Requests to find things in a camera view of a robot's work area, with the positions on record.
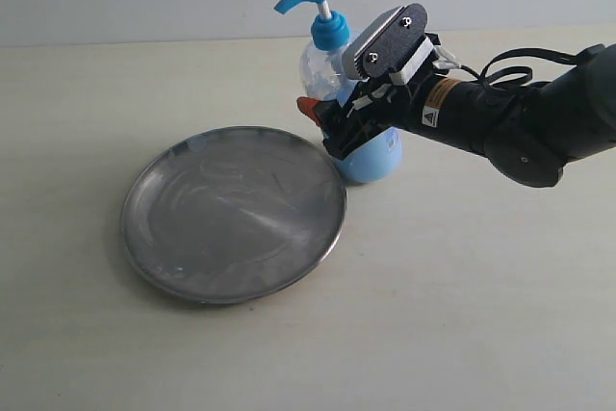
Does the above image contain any blue pump soap bottle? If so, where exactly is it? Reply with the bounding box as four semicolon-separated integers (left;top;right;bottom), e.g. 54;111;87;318
273;0;402;184

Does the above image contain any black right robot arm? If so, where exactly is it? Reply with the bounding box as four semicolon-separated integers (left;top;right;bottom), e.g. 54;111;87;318
297;33;615;188

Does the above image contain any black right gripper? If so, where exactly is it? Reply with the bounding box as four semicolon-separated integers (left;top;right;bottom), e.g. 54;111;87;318
296;33;446;160

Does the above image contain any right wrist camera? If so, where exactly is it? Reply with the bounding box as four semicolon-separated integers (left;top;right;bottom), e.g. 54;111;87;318
342;3;434;86

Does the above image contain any round steel plate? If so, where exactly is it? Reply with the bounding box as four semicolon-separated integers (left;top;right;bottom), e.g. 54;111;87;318
119;126;347;305

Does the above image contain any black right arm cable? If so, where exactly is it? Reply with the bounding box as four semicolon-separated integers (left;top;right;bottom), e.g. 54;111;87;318
456;47;586;92

